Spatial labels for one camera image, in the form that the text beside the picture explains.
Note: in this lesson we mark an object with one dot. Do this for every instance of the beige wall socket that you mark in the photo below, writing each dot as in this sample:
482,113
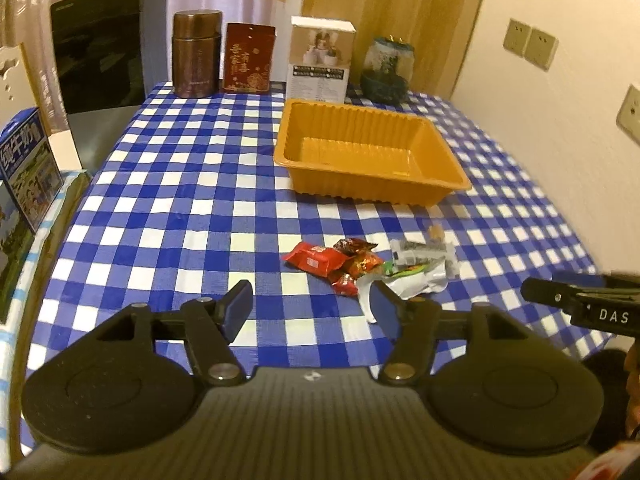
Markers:
631,115
516,36
542,50

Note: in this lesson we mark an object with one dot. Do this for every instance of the white box with figurine picture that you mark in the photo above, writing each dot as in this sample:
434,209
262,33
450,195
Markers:
320,65

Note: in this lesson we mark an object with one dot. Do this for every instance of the orange plastic tray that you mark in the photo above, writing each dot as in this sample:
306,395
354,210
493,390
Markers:
350,160

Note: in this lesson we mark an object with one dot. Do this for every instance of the orange candy with green end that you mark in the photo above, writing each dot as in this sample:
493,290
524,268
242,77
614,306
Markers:
364,264

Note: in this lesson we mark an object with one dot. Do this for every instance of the red white printed clothing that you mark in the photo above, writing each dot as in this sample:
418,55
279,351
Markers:
612,465

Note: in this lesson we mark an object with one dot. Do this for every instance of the blue white checkered tablecloth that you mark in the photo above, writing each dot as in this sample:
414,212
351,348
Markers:
200,210

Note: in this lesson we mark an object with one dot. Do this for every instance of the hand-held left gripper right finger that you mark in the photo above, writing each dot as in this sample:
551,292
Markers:
387,311

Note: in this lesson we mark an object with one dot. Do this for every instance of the clear grey snack packet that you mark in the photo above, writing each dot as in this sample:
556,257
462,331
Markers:
422,252

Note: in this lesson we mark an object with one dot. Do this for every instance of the long red snack packet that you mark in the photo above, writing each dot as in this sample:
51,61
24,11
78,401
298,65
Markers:
312,257

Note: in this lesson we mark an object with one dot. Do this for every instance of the dark red patterned candy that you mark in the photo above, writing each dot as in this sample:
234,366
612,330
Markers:
354,246

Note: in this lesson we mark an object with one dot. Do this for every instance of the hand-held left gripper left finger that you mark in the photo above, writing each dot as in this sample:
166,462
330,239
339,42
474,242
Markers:
238,306

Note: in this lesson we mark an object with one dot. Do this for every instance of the red gold printed tin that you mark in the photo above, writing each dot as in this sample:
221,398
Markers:
248,60

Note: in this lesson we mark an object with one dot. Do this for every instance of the blue milk carton box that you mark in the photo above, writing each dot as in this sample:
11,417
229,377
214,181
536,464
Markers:
27,180

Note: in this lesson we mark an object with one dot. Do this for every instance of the green glass jar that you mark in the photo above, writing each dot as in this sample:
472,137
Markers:
387,72

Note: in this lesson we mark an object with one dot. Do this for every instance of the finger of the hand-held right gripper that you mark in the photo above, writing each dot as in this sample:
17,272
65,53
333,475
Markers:
582,279
550,294

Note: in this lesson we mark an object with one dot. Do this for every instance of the green and silver snack packet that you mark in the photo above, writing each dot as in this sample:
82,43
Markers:
415,282

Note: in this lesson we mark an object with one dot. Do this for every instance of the small brown candy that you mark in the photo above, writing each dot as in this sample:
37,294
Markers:
437,233

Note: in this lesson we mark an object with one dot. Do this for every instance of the brown metal canister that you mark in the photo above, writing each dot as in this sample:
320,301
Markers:
196,55

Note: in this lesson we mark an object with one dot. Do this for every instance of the black and grey appliance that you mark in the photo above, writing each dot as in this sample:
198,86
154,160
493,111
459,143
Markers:
100,55

